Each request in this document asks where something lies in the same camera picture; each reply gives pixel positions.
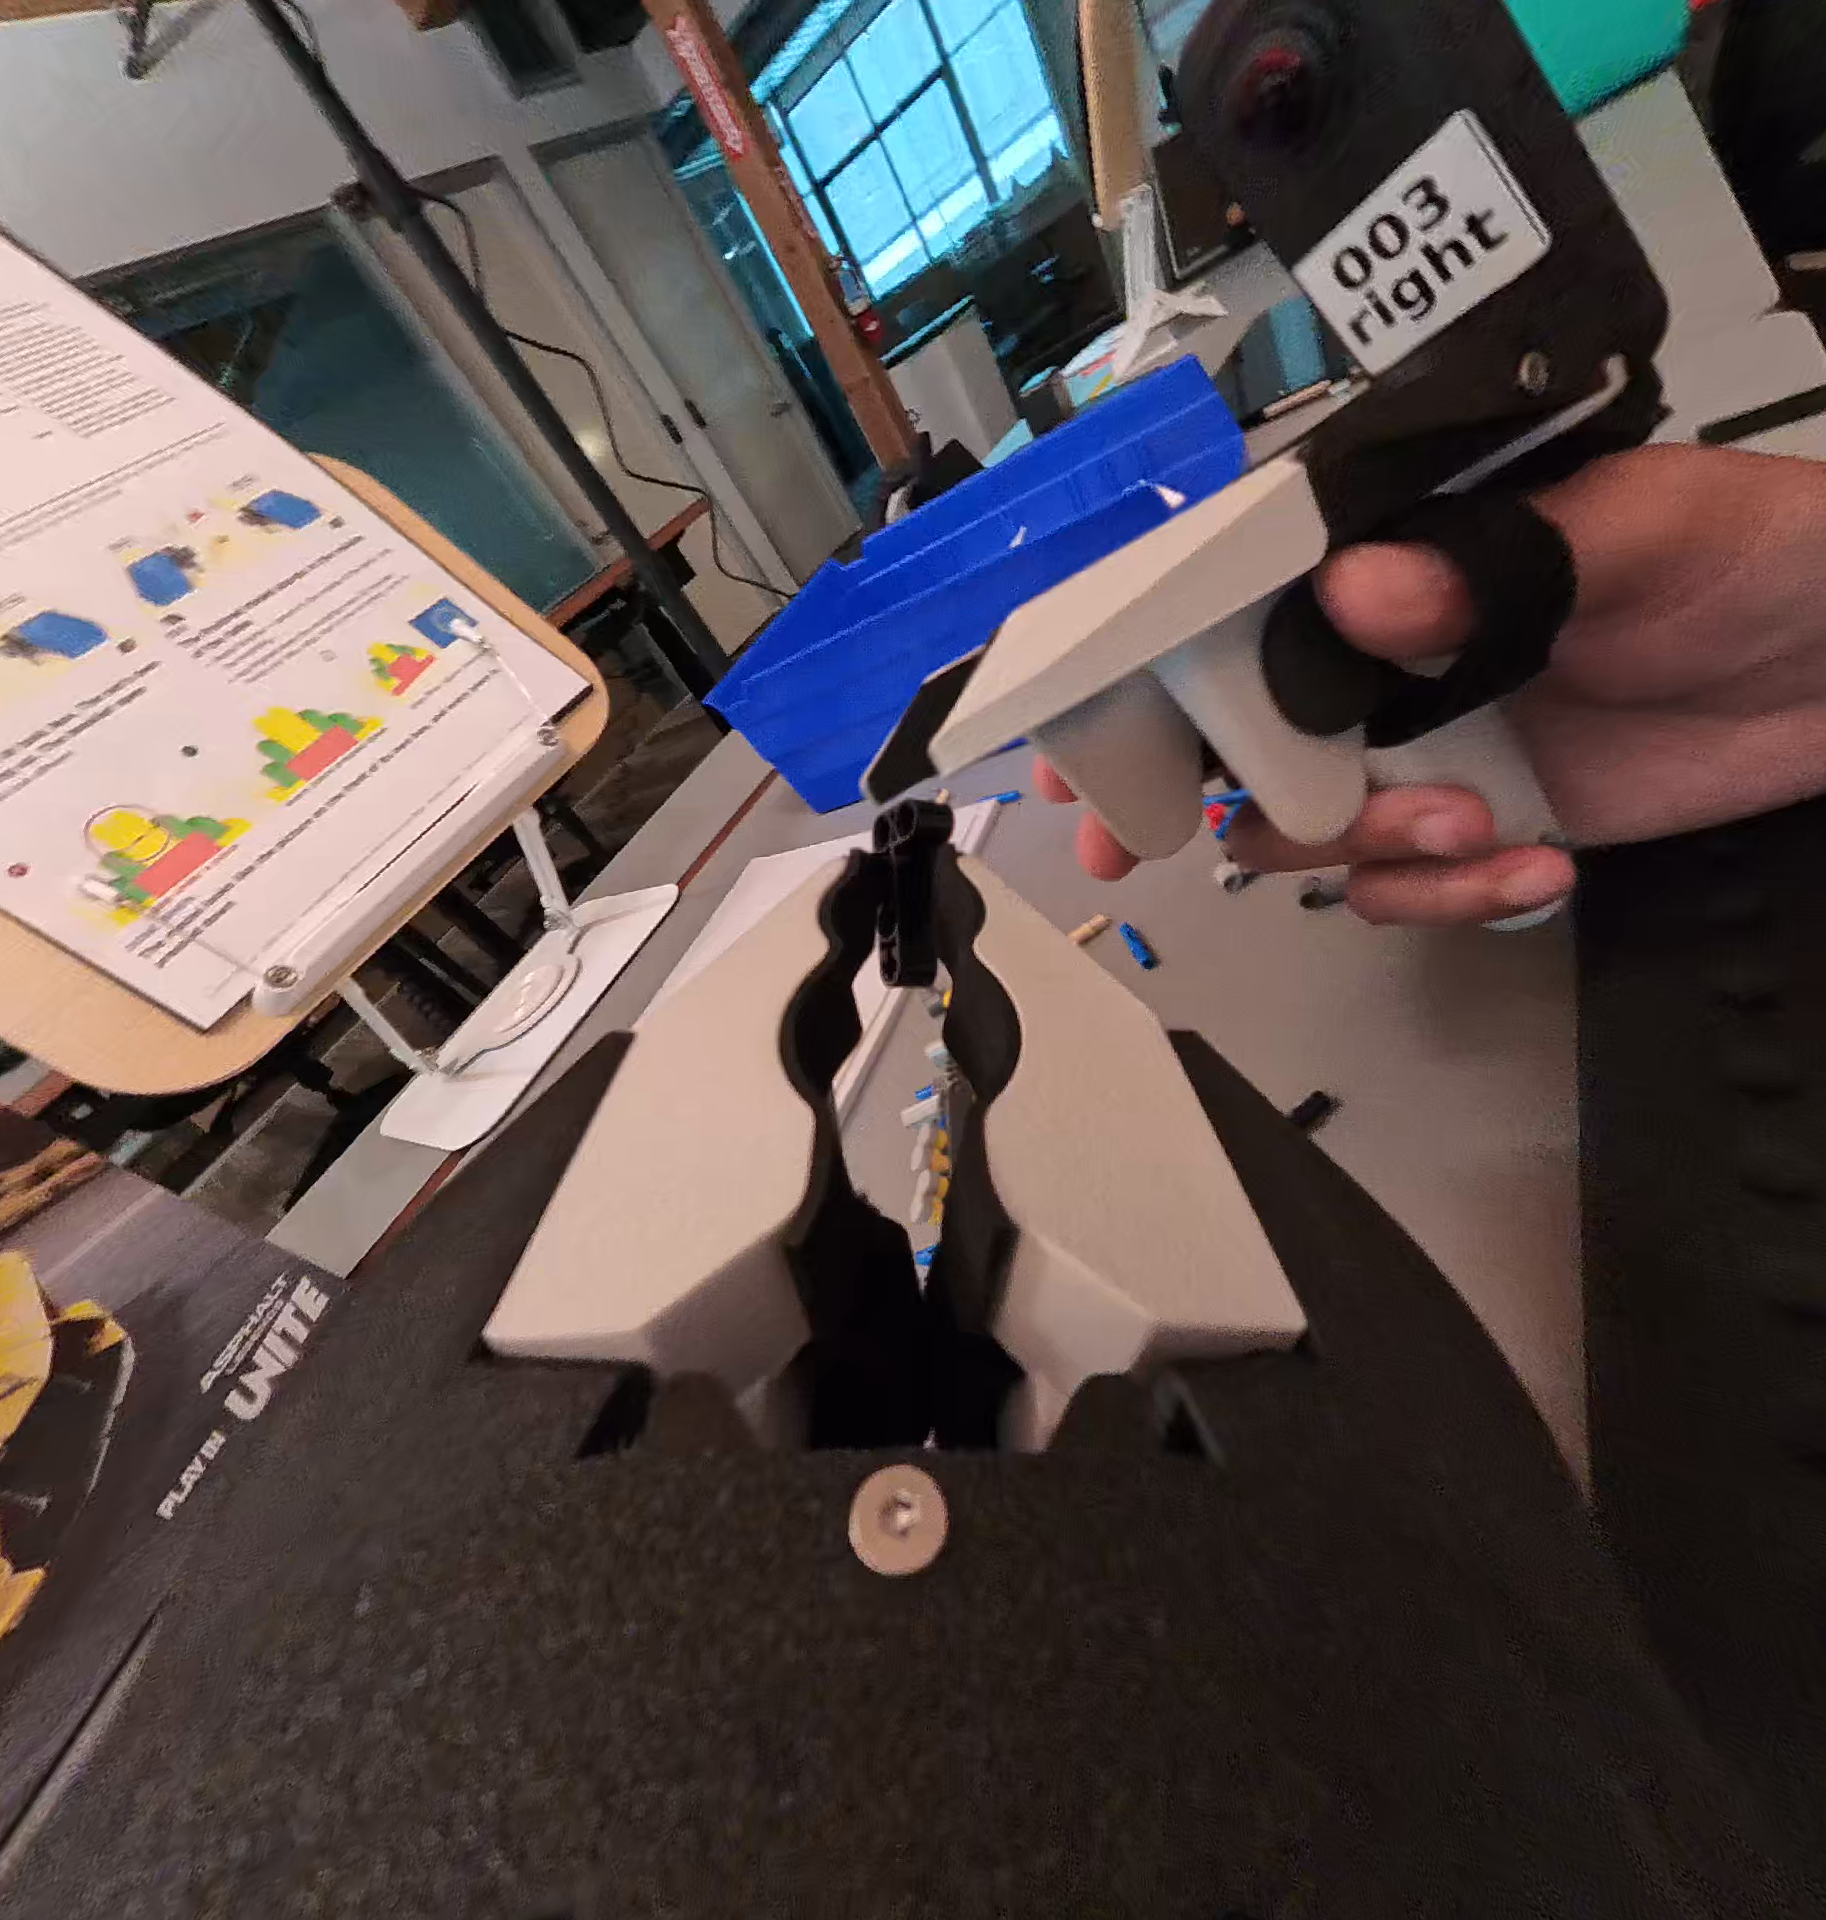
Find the black lego set box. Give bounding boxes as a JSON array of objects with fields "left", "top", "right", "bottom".
[{"left": 0, "top": 1080, "right": 349, "bottom": 1818}]

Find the person's right hand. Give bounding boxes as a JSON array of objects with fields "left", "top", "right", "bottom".
[{"left": 1032, "top": 443, "right": 1826, "bottom": 936}]

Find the printed instruction sheet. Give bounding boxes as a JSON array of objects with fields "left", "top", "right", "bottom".
[{"left": 0, "top": 194, "right": 596, "bottom": 1034}]

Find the black tripod pole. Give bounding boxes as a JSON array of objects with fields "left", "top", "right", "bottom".
[{"left": 243, "top": 0, "right": 729, "bottom": 705}]

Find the blue plastic bin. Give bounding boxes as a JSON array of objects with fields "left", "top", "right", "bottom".
[{"left": 701, "top": 354, "right": 1249, "bottom": 817}]

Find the wooden support column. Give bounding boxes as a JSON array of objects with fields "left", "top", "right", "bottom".
[{"left": 639, "top": 0, "right": 917, "bottom": 471}]

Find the black angled lego beam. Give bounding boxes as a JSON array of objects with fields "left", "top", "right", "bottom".
[{"left": 872, "top": 799, "right": 958, "bottom": 991}]

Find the white lego instruction booklet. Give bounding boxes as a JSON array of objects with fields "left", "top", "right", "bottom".
[{"left": 634, "top": 799, "right": 1006, "bottom": 1158}]

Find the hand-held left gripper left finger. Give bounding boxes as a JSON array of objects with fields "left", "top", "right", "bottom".
[{"left": 481, "top": 854, "right": 933, "bottom": 1452}]

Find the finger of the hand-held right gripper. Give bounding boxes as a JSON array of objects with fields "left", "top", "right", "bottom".
[{"left": 855, "top": 455, "right": 1329, "bottom": 863}]

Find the lego car chassis assembly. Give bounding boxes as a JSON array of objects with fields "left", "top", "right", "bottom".
[{"left": 899, "top": 983, "right": 964, "bottom": 1271}]

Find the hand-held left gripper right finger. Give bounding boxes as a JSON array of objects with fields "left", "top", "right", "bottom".
[{"left": 928, "top": 859, "right": 1311, "bottom": 1452}]

